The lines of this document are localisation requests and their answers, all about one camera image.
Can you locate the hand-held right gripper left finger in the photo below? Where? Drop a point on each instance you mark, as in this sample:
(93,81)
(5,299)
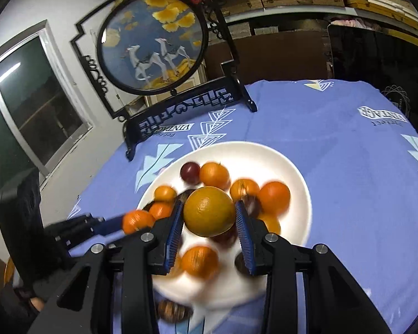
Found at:
(172,240)

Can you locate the white oval plate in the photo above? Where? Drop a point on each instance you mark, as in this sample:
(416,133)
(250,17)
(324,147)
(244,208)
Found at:
(257,163)

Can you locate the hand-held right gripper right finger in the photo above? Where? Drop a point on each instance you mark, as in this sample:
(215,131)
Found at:
(247,243)

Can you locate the brown board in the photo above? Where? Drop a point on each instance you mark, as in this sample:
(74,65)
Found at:
(282,55)

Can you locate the black board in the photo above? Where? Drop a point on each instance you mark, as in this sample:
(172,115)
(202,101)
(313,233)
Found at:
(376,62)

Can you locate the small orange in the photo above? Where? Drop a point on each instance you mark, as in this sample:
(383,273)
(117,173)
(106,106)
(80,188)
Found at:
(199,261)
(160,210)
(138,221)
(274,197)
(214,175)

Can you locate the blue printed tablecloth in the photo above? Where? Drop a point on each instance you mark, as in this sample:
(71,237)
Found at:
(351,198)

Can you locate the large orange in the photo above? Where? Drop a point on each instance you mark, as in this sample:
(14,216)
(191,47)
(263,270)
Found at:
(209,212)

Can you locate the round deer decorative screen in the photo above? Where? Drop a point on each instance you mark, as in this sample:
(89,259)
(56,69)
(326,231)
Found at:
(149,41)

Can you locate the tangerine with stem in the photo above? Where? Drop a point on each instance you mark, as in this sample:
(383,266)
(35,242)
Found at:
(245,188)

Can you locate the sliding glass window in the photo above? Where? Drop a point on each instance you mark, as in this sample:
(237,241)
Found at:
(35,104)

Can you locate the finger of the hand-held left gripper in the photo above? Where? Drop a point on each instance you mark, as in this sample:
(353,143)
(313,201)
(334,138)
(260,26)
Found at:
(108,224)
(82,240)

